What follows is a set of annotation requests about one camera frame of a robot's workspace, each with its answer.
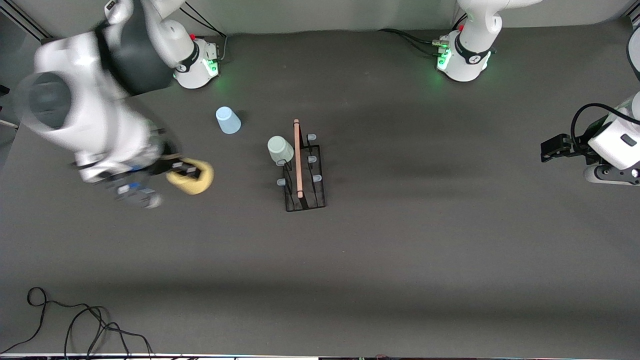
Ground pale green plastic cup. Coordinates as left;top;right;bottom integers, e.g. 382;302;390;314
267;136;295;166

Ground black left arm base cables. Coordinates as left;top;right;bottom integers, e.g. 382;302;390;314
377;12;469;57

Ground black left arm wrist cable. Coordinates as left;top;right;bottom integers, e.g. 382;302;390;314
570;103;640;151

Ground black right arm base cables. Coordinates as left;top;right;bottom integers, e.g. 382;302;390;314
180;2;229;65

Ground thin black loose cable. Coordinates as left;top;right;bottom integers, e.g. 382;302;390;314
0;286;153;359

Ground black arm base cables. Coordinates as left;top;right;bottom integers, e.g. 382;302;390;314
377;12;469;57
180;2;229;65

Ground light blue plastic cup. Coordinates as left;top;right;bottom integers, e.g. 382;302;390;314
215;106;242;135

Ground yellow plastic cup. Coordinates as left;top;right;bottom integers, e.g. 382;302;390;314
166;158;215;196

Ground black wire cup holder rack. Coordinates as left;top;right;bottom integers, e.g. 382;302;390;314
276;119;327;213

